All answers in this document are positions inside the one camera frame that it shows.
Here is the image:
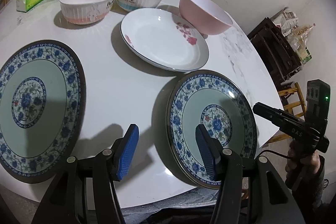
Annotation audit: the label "small bamboo stool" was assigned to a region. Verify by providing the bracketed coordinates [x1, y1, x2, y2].
[267, 82, 308, 144]

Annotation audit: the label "snack bags pile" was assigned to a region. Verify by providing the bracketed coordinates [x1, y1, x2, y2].
[270, 7, 315, 65]

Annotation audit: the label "small blue floral plate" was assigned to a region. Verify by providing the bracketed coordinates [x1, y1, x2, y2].
[166, 70, 257, 189]

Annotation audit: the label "white plate pink flowers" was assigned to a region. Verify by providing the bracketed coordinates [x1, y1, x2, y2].
[120, 8, 210, 72]

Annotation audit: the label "right hand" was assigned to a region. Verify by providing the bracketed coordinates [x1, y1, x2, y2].
[285, 140, 321, 176]

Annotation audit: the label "white bowl pink base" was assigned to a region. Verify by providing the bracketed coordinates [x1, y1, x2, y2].
[59, 0, 115, 25]

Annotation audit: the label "large blue floral plate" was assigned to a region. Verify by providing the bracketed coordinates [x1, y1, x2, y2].
[1, 40, 86, 184]

